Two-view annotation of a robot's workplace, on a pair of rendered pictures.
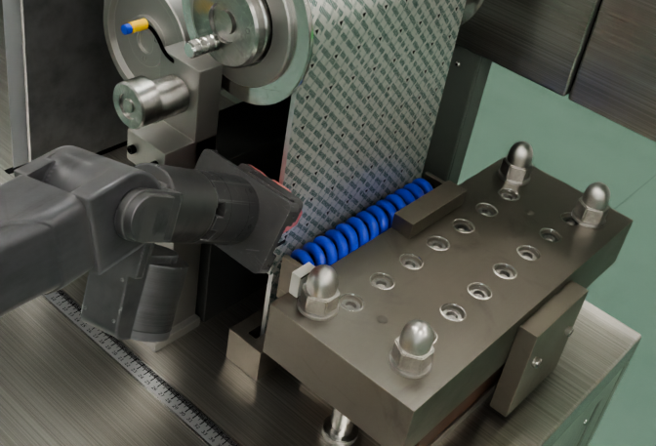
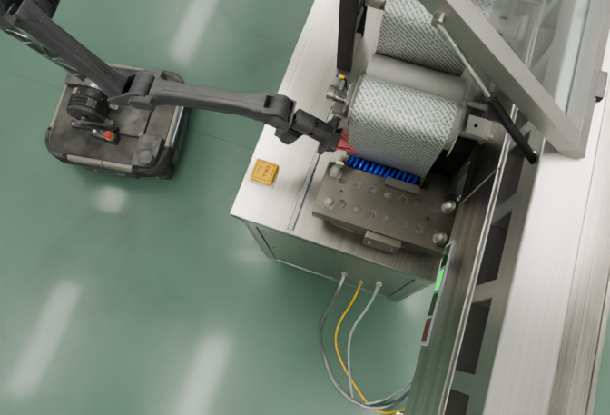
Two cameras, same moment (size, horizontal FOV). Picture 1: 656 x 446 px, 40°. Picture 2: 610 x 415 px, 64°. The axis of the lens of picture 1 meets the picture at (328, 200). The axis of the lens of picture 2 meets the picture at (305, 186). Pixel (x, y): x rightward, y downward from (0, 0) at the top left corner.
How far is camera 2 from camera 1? 1.01 m
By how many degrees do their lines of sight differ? 53
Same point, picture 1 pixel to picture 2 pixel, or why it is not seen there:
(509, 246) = (401, 216)
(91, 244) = (262, 118)
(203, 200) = (305, 129)
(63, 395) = not seen: hidden behind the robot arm
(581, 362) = (406, 262)
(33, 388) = not seen: hidden behind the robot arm
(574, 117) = not seen: outside the picture
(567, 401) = (384, 261)
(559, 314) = (380, 241)
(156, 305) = (285, 137)
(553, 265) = (400, 232)
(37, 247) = (249, 112)
